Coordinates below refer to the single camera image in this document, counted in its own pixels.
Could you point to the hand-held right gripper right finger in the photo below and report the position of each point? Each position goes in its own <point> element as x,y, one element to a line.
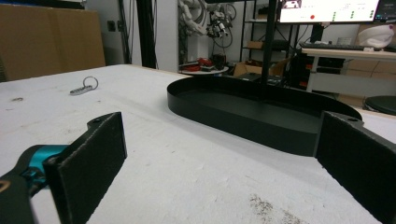
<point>358,158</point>

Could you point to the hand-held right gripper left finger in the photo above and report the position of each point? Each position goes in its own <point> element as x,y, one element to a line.
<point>84,168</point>

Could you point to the black oval metal tray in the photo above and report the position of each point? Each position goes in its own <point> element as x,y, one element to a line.
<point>249,115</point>

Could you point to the black round stool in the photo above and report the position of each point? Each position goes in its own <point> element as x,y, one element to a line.
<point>381,104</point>

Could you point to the white desk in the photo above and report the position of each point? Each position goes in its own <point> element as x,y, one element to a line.
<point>351,67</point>

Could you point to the black keyboard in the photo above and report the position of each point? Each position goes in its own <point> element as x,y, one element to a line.
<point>334,46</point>

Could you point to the white cap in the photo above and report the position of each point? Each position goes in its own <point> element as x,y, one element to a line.
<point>375,35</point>

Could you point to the large brown cardboard panel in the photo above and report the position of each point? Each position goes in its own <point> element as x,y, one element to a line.
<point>46,40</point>

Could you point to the brown cardboard box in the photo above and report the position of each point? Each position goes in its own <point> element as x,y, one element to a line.
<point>249,69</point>

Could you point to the black metal stand pole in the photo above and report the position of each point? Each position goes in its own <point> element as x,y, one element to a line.
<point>268,40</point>

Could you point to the computer monitor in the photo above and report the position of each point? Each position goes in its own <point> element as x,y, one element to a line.
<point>330,11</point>

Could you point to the small round white table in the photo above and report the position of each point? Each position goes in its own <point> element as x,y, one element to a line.
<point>205,71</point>

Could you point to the black metal shelf rack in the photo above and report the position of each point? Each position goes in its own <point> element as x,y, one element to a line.
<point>264,34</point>

